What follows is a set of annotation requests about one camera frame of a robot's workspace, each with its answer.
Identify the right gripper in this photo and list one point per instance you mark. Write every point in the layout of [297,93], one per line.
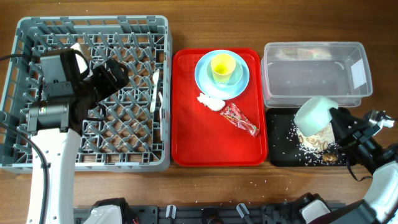
[350,137]

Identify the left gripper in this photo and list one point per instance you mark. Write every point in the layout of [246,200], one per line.
[111,85]

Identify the rice and food scraps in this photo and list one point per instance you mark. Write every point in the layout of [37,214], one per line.
[318,149]

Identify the mint green food bowl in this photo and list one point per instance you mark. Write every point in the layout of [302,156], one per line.
[314,115]

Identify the white plastic spoon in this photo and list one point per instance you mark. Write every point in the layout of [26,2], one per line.
[155,79]

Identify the white plastic fork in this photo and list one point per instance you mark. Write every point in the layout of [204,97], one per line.
[161,116]

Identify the white napkin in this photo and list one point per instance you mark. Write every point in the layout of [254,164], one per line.
[212,103]

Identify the red snack wrapper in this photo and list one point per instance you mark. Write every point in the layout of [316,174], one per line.
[234,115]

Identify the yellow plastic cup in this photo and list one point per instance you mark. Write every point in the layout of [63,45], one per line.
[222,67]

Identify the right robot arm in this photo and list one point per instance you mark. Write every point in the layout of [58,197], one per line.
[378,205]

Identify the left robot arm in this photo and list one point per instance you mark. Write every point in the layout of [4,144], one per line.
[71,88]

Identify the black waste tray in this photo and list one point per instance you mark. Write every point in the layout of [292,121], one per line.
[281,151]

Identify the grey dishwasher rack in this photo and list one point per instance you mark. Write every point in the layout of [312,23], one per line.
[121,134]

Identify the clear plastic bin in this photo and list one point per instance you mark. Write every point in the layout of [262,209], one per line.
[294,72]

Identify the red plastic tray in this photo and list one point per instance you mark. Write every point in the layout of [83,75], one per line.
[201,137]

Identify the light blue plate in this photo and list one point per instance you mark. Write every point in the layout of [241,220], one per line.
[217,91]

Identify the small mint green bowl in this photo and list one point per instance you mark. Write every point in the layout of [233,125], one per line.
[234,79]

